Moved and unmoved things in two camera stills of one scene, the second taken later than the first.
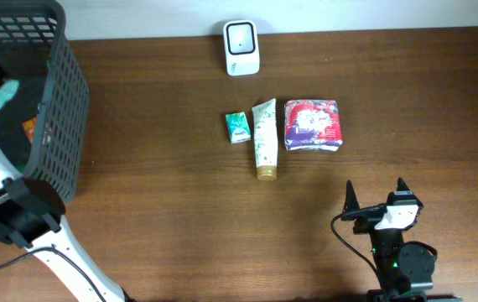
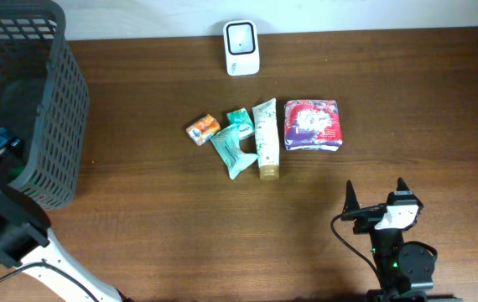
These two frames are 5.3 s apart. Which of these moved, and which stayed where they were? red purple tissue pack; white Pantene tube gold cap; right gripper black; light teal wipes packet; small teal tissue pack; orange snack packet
Moved: light teal wipes packet; orange snack packet
Stayed: right gripper black; red purple tissue pack; white Pantene tube gold cap; small teal tissue pack
